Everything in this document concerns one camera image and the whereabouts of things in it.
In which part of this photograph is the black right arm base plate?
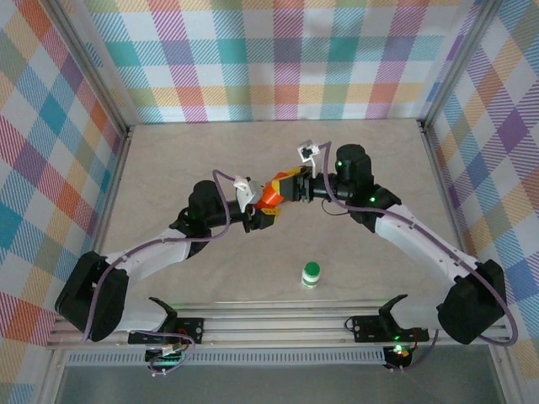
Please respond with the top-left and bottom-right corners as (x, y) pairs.
(351, 315), (430, 343)

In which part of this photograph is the aluminium side rail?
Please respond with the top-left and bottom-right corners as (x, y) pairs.
(419, 120), (485, 306)
(82, 124), (136, 306)

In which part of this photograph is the orange pill bottle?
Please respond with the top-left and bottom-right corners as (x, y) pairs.
(251, 179), (288, 211)

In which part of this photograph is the aluminium mounting rail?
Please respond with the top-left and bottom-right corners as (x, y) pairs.
(45, 296), (513, 351)

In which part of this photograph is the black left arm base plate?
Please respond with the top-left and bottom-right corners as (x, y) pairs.
(127, 317), (205, 346)

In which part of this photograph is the white bottle with green cap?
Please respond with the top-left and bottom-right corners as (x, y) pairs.
(301, 261), (323, 291)

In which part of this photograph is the aluminium corner post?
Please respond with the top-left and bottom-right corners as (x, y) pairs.
(419, 0), (504, 127)
(41, 0), (136, 140)

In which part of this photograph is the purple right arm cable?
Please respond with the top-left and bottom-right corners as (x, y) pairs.
(313, 141), (519, 347)

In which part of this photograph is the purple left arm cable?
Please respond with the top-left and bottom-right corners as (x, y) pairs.
(82, 169), (253, 343)

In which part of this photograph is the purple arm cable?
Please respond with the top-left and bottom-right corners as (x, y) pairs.
(313, 141), (519, 347)
(82, 169), (253, 343)

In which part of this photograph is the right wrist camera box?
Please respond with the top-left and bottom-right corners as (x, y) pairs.
(296, 141), (322, 166)

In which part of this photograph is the grey slotted cable duct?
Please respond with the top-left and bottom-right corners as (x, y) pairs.
(65, 351), (387, 368)

